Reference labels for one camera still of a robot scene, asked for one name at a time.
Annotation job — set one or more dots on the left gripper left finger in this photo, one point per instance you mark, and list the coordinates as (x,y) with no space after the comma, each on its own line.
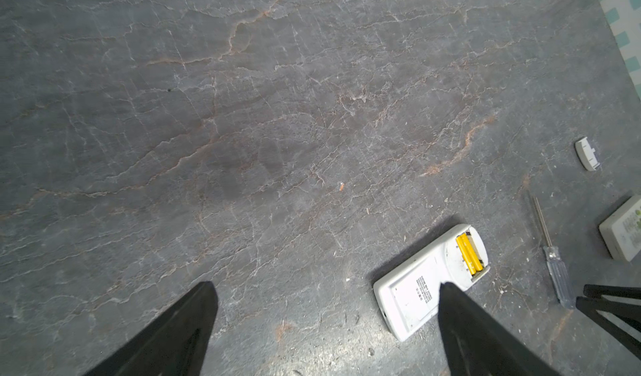
(175,343)

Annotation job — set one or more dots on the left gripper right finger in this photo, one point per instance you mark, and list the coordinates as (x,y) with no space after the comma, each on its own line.
(476,344)

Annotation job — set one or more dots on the clear handle screwdriver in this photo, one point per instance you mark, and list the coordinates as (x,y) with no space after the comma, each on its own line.
(556,266)

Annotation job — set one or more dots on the white remote control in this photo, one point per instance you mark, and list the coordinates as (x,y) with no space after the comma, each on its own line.
(621,230)
(408,296)

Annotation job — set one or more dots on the yellow battery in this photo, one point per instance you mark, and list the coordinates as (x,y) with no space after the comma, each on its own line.
(464,252)
(473,258)

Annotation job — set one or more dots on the white battery cover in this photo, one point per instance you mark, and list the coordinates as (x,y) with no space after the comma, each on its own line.
(586,155)

